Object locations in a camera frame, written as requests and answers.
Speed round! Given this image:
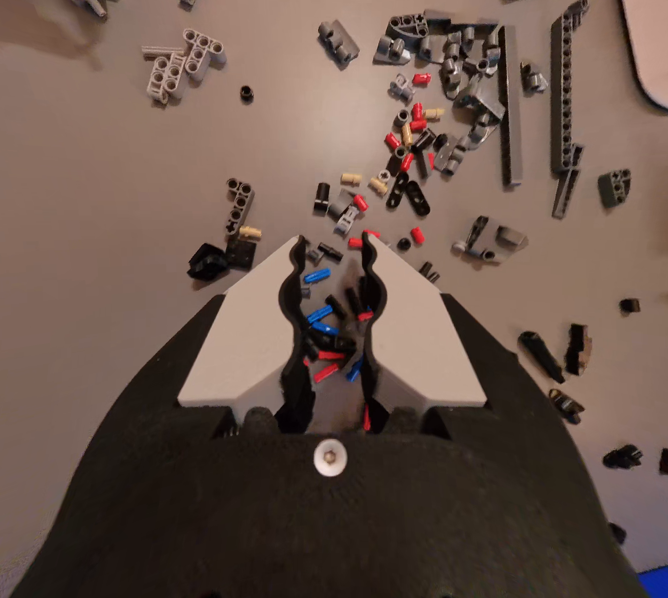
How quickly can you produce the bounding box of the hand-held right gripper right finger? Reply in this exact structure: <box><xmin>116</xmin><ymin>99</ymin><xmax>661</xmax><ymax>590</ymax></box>
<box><xmin>361</xmin><ymin>232</ymin><xmax>489</xmax><ymax>416</ymax></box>

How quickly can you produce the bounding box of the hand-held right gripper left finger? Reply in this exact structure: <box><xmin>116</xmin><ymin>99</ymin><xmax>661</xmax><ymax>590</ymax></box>
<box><xmin>176</xmin><ymin>235</ymin><xmax>309</xmax><ymax>424</ymax></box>

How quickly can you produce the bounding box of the pile of lego pieces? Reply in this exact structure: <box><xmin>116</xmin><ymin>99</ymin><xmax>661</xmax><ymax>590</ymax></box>
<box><xmin>300</xmin><ymin>8</ymin><xmax>550</xmax><ymax>433</ymax></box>

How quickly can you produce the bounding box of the cluster of black lego panels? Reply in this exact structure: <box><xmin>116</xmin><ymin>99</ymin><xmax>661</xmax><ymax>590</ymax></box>
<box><xmin>517</xmin><ymin>298</ymin><xmax>668</xmax><ymax>547</ymax></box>

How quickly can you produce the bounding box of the dark grey angled lego panel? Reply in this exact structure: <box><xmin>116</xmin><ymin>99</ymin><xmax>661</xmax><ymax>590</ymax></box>
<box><xmin>451</xmin><ymin>215</ymin><xmax>529</xmax><ymax>263</ymax></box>

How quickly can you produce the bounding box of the dark grey L-shaped lego beam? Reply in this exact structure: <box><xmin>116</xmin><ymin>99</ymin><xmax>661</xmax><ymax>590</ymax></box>
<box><xmin>226</xmin><ymin>178</ymin><xmax>262</xmax><ymax>240</ymax></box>

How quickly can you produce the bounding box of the dark grey curved lego block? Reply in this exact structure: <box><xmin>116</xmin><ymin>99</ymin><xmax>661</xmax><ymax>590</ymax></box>
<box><xmin>597</xmin><ymin>168</ymin><xmax>633</xmax><ymax>209</ymax></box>

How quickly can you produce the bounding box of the long dark grey lego beam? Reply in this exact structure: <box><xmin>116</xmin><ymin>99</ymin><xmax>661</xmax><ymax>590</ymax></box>
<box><xmin>549</xmin><ymin>0</ymin><xmax>591</xmax><ymax>220</ymax></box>
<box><xmin>497</xmin><ymin>25</ymin><xmax>524</xmax><ymax>188</ymax></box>

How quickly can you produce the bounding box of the light grey lego beam assembly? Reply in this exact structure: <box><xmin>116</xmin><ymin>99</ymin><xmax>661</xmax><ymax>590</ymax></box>
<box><xmin>141</xmin><ymin>28</ymin><xmax>228</xmax><ymax>105</ymax></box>

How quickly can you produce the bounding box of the dark grey lego connector block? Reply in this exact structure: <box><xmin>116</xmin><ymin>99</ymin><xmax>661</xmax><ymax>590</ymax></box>
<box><xmin>317</xmin><ymin>20</ymin><xmax>361</xmax><ymax>69</ymax></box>

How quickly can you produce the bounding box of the blue plastic bin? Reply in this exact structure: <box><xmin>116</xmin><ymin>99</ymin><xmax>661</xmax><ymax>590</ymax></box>
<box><xmin>636</xmin><ymin>568</ymin><xmax>668</xmax><ymax>598</ymax></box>

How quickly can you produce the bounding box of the white booklet stand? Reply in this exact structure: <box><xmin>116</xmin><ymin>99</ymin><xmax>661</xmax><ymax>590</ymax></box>
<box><xmin>605</xmin><ymin>0</ymin><xmax>668</xmax><ymax>112</ymax></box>

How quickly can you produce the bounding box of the black square lego bracket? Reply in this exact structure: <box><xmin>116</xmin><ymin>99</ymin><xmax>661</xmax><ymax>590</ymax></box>
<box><xmin>187</xmin><ymin>238</ymin><xmax>257</xmax><ymax>281</ymax></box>

